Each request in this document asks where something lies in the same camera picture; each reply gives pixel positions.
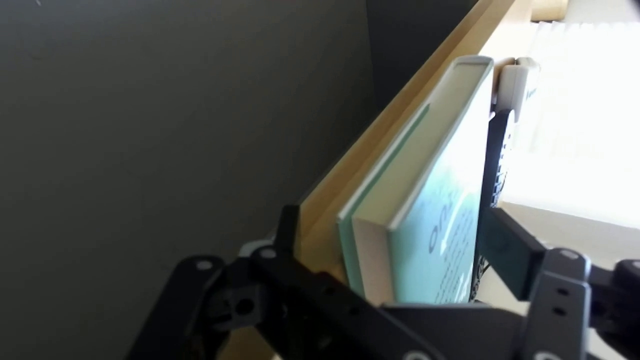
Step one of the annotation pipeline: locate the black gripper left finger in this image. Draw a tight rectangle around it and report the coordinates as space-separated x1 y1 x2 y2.
125 203 442 360

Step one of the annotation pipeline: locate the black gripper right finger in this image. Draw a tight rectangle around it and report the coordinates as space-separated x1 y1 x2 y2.
475 207 640 360

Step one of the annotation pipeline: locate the light blue book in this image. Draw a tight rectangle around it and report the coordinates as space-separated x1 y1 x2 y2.
336 54 496 309

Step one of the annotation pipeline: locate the light wooden cabinet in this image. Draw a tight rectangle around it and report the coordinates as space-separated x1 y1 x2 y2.
218 0 640 360

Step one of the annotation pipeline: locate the white slatted window blind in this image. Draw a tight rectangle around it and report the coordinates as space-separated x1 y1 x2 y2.
512 19 640 232

